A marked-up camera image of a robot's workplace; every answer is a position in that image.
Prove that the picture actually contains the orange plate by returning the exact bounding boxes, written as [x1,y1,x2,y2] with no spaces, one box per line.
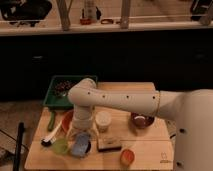
[62,110,73,133]

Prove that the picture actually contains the white cup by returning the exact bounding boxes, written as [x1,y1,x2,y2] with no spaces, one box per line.
[95,111,111,132]

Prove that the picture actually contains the blue sponge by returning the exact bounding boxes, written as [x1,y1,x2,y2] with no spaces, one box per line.
[69,132,92,158]

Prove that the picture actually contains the dark red bowl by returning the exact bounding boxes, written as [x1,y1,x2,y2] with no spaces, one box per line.
[131,113,155,129]

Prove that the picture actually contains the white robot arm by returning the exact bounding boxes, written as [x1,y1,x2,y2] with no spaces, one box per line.
[68,78,213,171]

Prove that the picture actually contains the black pole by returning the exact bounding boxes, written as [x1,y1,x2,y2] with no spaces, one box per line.
[13,122,25,171]

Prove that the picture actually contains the orange small cup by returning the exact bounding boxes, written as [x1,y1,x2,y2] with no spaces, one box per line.
[120,149,135,166]

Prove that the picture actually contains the wooden board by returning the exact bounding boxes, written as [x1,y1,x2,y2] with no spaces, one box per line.
[24,81,174,171]

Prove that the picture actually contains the green plastic cup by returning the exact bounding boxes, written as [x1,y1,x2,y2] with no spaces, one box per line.
[52,138,68,155]

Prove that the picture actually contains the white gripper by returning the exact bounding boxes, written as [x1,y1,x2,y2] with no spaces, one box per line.
[71,105,93,133]

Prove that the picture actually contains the green handled utensil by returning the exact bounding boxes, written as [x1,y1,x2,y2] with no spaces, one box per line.
[47,111,56,131]

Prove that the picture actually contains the green plastic tray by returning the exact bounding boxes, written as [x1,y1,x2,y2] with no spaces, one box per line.
[43,75,98,110]

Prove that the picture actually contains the wooden block sponge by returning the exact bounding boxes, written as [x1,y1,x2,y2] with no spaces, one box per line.
[97,138,122,152]

